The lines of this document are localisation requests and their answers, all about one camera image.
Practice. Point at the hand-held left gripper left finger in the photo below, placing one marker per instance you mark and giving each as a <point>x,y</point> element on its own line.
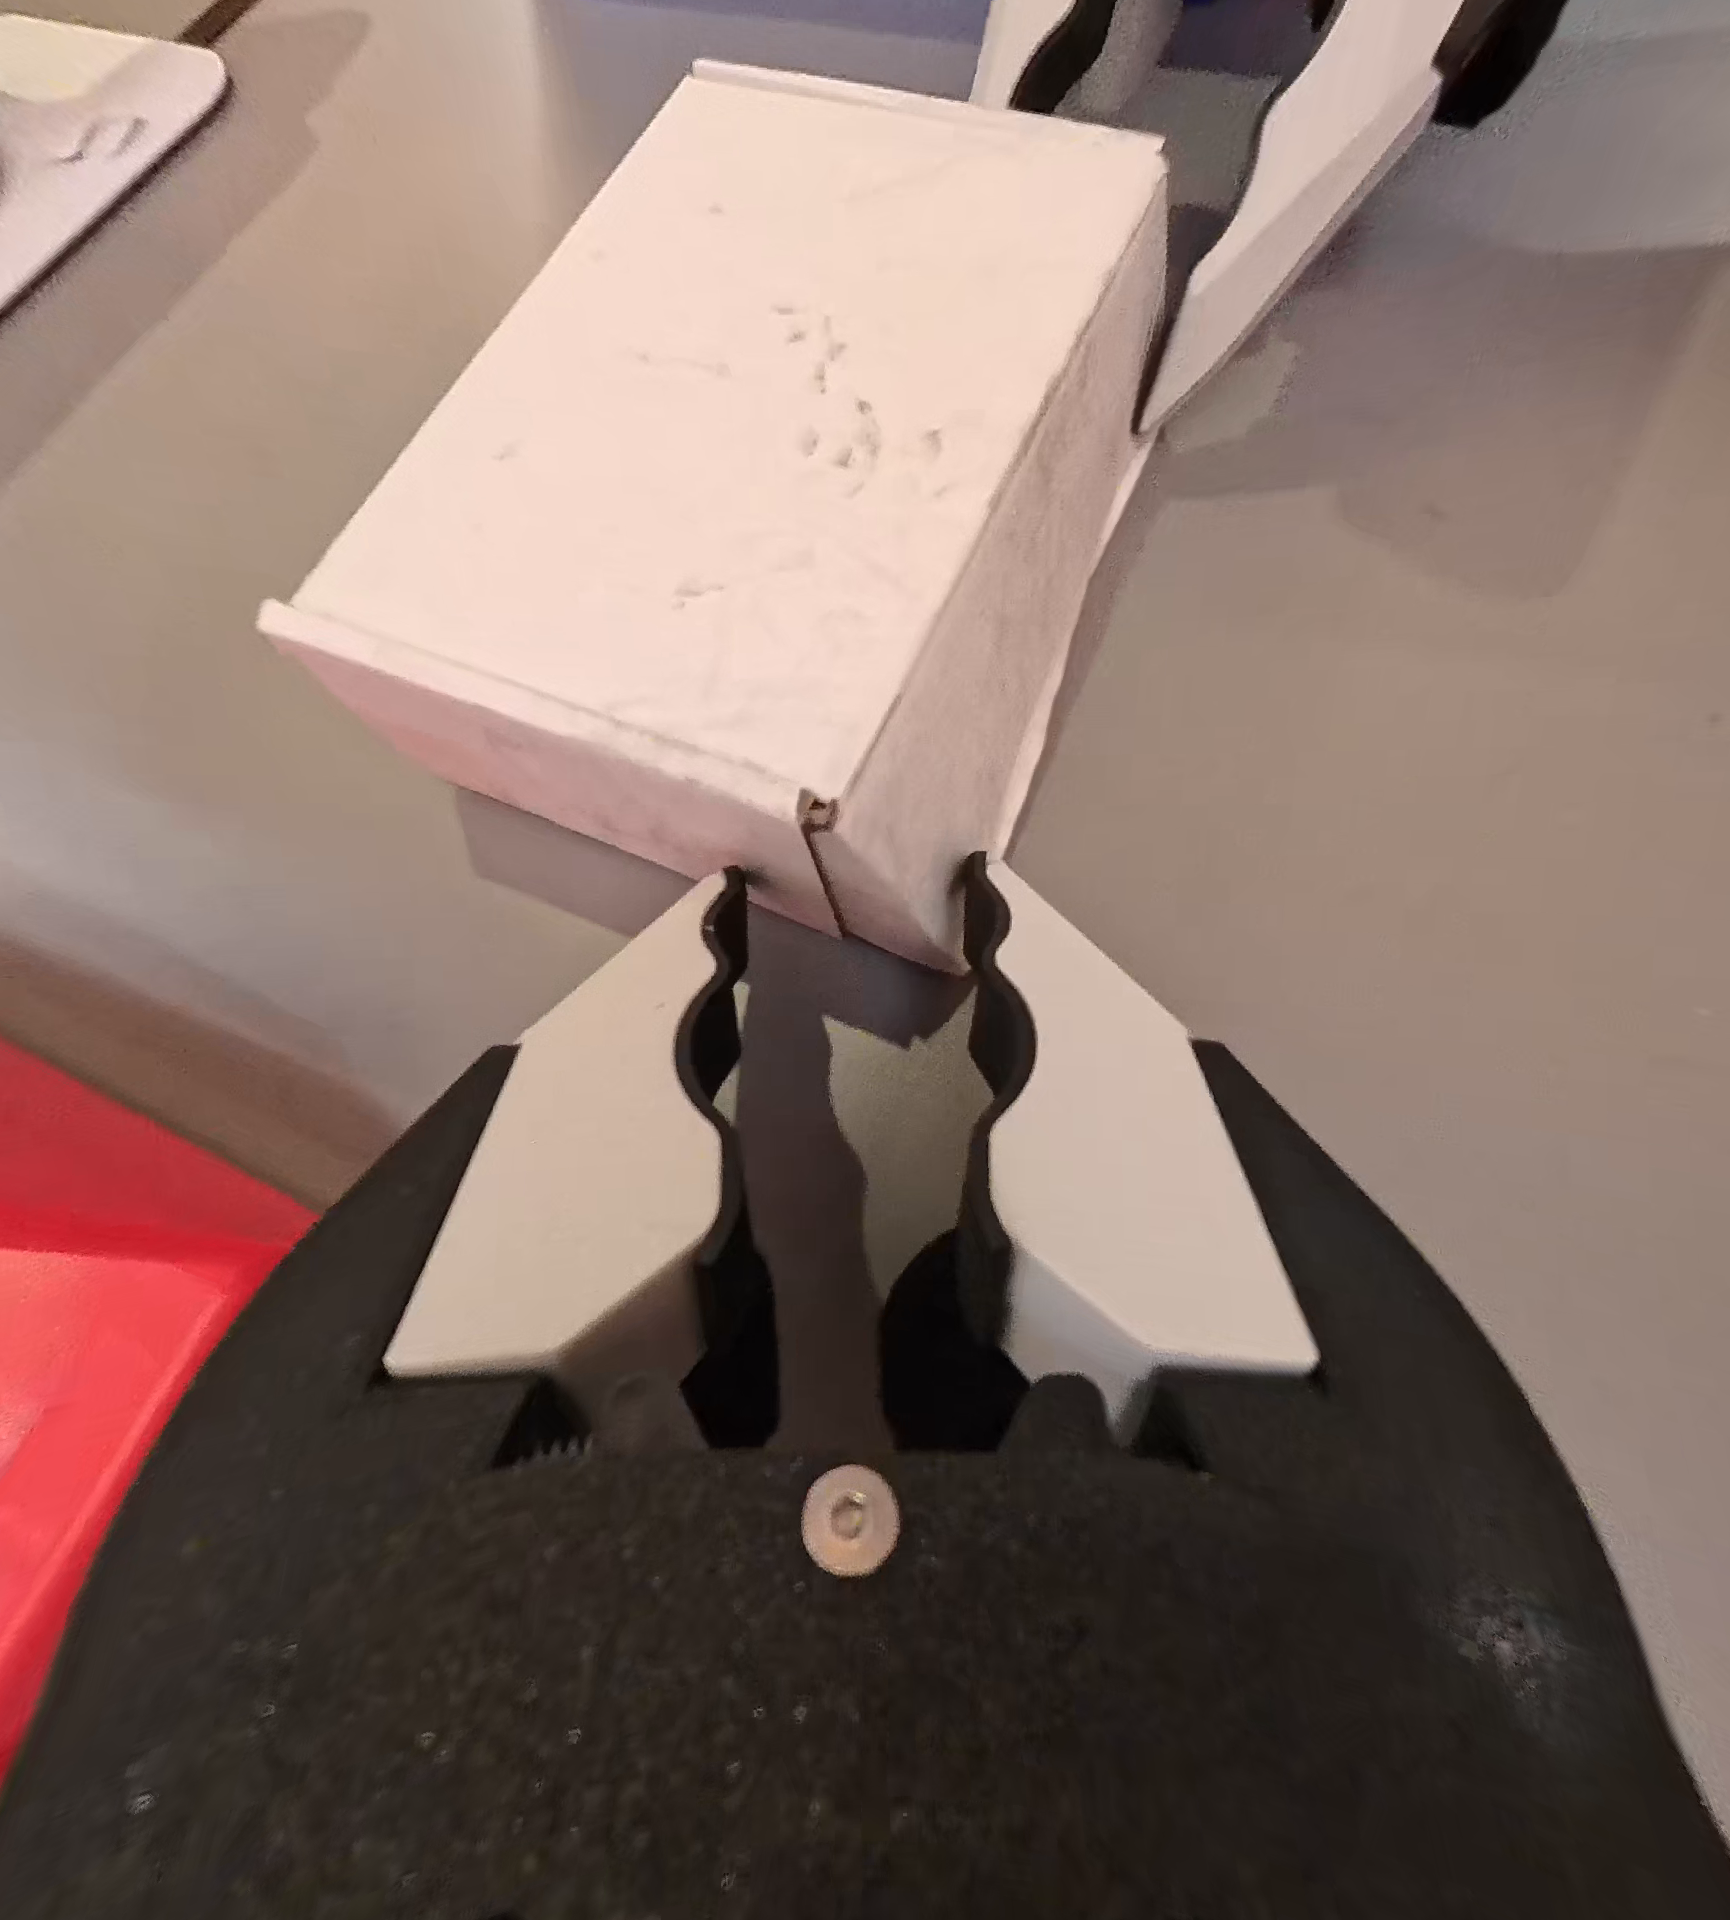
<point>564,1200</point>

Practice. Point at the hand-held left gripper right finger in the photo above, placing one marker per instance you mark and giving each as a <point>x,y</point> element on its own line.
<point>1150,1200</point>

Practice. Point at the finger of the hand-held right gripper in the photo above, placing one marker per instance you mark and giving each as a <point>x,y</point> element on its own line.
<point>1015,38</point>
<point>1331,150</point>

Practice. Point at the white cardboard mailer box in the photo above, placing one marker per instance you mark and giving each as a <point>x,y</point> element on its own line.
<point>685,450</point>

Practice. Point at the red plastic bin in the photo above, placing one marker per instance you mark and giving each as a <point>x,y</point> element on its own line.
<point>55,1350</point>

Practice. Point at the white metal document stand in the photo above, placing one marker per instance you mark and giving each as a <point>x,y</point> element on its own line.
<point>55,195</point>

